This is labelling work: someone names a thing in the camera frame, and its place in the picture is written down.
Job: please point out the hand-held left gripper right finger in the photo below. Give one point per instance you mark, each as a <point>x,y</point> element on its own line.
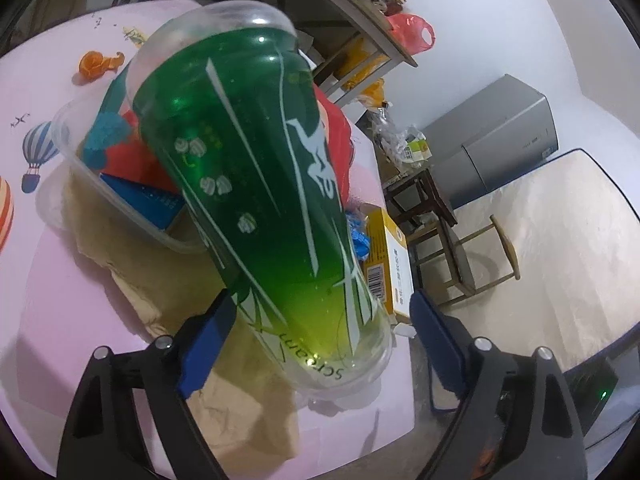
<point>435,340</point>

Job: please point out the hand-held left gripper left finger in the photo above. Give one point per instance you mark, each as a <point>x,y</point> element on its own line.
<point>207,345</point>

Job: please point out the brown paper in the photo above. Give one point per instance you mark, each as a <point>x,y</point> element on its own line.
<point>150,270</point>

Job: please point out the yellow cardboard box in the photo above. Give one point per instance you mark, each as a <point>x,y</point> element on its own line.
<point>385,250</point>

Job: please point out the blue cardboard box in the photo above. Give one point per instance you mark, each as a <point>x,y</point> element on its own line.
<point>145,200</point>

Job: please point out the clear plastic container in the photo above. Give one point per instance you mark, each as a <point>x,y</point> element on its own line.
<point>115,205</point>

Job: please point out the green plastic cup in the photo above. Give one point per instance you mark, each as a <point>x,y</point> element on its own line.
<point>250,160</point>

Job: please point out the blue wrapper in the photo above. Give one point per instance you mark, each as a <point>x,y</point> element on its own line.
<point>105,132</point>

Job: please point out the orange peel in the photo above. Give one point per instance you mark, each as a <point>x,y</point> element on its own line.
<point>92,62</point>

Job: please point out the wooden chair dark seat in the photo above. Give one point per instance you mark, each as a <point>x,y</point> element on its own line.
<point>452,260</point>

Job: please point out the dark wooden stool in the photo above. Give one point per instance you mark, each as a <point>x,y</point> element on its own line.
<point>425,195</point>

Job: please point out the white mattress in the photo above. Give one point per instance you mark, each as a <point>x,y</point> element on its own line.
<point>550,240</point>

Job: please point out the brown cardboard box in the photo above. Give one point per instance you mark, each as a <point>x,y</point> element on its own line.
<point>395,170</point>

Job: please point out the green white packet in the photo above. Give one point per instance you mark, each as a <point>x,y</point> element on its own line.
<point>417,150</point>

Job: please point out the grey refrigerator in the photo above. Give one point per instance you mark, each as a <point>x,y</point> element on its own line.
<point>500,135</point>

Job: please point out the yellow plastic bag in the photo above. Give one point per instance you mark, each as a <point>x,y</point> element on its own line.
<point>360,62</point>

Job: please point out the red plastic bag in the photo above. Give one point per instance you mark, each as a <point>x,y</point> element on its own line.
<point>405,30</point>

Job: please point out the grey side table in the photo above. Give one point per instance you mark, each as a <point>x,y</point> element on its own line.
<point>350,15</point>

